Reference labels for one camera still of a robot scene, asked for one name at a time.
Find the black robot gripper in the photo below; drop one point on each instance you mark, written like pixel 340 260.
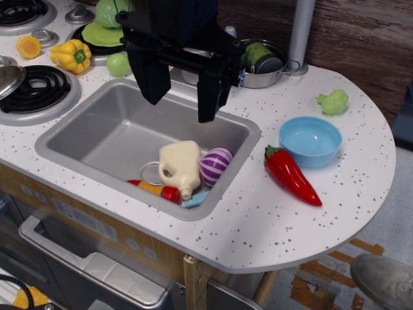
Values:
pixel 186 35

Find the light blue plastic bowl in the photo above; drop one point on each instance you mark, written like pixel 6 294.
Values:
pixel 312 142

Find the grey toy faucet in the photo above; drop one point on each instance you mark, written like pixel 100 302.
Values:
pixel 187 80

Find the small steel pot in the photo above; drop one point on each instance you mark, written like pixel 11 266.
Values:
pixel 268 79

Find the green toy can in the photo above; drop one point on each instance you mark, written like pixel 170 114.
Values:
pixel 259 59

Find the cream toy milk jug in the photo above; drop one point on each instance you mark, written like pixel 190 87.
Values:
pixel 178 167

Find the purple striped toy onion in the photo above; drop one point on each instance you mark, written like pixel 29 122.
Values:
pixel 214 163

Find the back right stove burner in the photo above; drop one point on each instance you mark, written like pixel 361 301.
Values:
pixel 100 54

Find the stove burner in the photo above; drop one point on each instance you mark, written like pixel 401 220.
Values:
pixel 45 94
pixel 24 17
pixel 100 54

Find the grey toy sink basin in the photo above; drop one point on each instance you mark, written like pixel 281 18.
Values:
pixel 115 136

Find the green toy plate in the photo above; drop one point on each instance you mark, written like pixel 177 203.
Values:
pixel 98 35

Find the green toy cabbage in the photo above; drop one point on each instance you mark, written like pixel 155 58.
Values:
pixel 106 11

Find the yellow toy bell pepper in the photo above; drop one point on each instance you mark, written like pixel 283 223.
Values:
pixel 73 56

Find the red orange toy bottle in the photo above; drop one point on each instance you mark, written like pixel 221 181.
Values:
pixel 169 193

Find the light blue toy piece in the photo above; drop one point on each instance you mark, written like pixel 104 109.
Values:
pixel 195 201

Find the grey stove knob upper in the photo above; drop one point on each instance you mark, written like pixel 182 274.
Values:
pixel 79 15

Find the grey stove knob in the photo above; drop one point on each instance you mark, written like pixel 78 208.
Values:
pixel 46 37
pixel 79 15

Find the red toy chili pepper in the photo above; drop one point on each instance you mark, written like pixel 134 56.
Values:
pixel 283 168

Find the grey vertical pole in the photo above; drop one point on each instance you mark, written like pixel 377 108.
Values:
pixel 299 37

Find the front left stove burner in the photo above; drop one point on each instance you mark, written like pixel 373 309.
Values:
pixel 45 94

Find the grey stove knob lower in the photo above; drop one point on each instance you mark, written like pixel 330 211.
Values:
pixel 46 37

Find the light green toy broccoli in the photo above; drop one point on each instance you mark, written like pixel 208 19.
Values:
pixel 334 103

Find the yellow toy corn slice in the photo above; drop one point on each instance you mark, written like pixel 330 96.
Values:
pixel 28 46

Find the steel pot lid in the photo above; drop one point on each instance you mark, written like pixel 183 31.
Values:
pixel 11 78

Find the back left stove burner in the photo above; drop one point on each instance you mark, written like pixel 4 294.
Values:
pixel 24 17

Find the grey shoe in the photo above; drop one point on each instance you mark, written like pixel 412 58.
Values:
pixel 385 281

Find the silver oven door handle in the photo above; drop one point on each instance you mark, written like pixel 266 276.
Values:
pixel 94 281

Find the yellow toy with black cable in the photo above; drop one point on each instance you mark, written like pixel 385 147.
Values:
pixel 26 297

